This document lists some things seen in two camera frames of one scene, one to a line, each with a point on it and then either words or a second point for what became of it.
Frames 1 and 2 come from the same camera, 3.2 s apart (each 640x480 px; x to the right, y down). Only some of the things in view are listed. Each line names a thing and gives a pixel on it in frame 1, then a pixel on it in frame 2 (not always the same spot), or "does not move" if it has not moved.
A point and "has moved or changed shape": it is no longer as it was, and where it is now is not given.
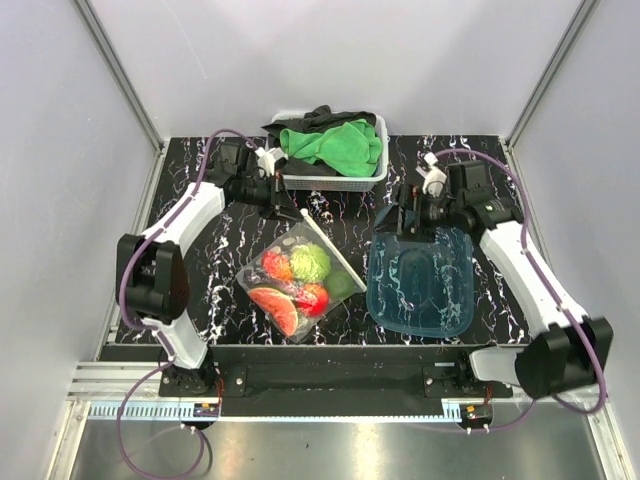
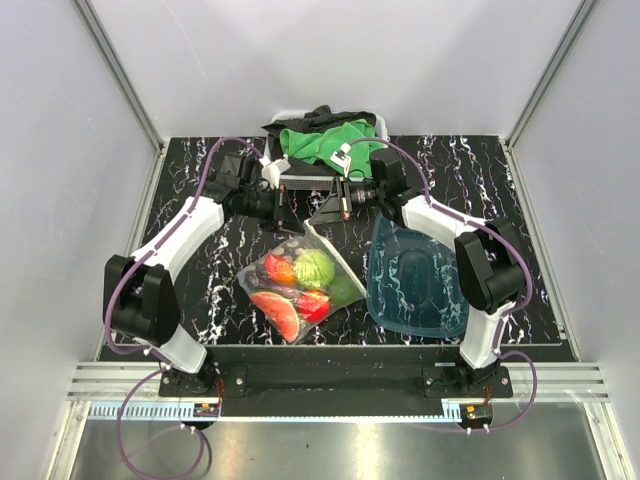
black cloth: x=321 y=117 does not move
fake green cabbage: x=309 y=262 has moved or changed shape
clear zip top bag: x=299 y=279 does not move
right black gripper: x=413 y=199 -> x=333 y=210
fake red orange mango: x=277 y=265 does not move
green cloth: x=352 y=149 does not move
